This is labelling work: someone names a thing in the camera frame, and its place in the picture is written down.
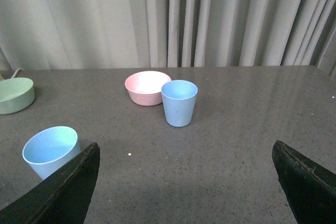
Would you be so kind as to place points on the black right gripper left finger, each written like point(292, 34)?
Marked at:
point(63, 197)

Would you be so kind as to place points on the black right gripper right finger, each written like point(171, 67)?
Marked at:
point(308, 186)

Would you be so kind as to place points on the green bowl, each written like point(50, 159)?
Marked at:
point(16, 94)

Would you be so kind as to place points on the grey curtain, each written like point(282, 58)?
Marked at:
point(96, 34)

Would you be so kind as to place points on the pink bowl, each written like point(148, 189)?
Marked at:
point(144, 88)

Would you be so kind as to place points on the light blue cup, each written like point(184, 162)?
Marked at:
point(50, 149)
point(179, 97)

